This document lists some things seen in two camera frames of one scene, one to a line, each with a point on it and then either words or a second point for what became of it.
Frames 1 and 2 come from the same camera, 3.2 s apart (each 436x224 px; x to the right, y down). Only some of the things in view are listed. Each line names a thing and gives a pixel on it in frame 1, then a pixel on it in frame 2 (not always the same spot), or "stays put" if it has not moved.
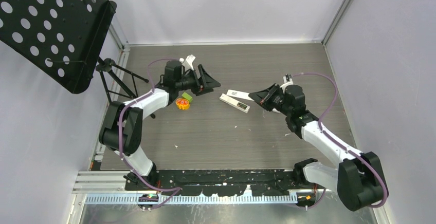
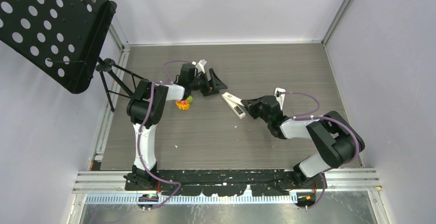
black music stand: x=57 y=25 stays put
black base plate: x=266 y=182 stays put
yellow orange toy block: x=182 y=103 stays put
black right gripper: x=264 y=97 → x=251 y=106
